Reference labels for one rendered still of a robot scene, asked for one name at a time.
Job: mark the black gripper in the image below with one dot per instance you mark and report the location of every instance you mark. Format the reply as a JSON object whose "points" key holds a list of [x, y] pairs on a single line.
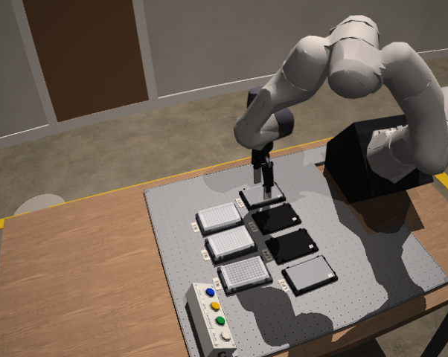
{"points": [[260, 160]]}

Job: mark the beige label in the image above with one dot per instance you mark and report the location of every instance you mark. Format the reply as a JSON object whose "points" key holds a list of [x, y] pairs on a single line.
{"points": [[239, 202], [217, 283], [195, 227], [266, 255], [205, 255], [283, 285]]}

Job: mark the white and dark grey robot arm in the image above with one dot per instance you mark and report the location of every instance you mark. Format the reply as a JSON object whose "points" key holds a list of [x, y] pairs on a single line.
{"points": [[357, 68]]}

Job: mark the grey control panel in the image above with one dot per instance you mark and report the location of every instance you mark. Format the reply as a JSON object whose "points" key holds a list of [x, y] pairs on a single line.
{"points": [[205, 306]]}

